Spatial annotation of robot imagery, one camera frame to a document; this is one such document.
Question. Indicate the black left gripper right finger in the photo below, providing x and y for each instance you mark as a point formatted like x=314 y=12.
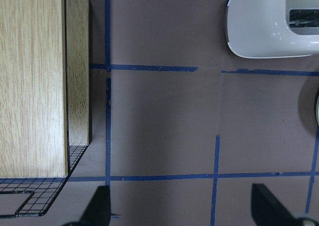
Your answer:
x=267 y=210

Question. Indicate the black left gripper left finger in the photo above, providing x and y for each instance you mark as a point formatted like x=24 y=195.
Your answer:
x=98 y=211

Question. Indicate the white toaster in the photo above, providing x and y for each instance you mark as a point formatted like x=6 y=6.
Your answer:
x=259 y=29

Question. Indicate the light green plate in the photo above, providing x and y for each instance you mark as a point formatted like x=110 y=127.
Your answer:
x=317 y=107

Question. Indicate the wooden shelf block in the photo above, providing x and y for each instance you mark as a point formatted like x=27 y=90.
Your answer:
x=44 y=85

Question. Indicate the black wire basket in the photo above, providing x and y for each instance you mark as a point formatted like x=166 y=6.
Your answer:
x=38 y=194

